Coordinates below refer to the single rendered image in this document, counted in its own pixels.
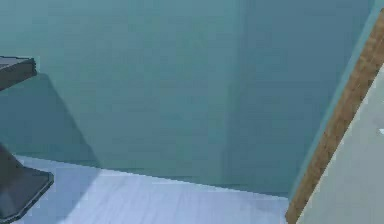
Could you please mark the pale grey room door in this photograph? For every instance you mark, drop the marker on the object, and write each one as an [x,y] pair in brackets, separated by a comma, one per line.
[356,166]

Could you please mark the brown wooden door frame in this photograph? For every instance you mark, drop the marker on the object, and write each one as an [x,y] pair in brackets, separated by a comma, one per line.
[336,133]

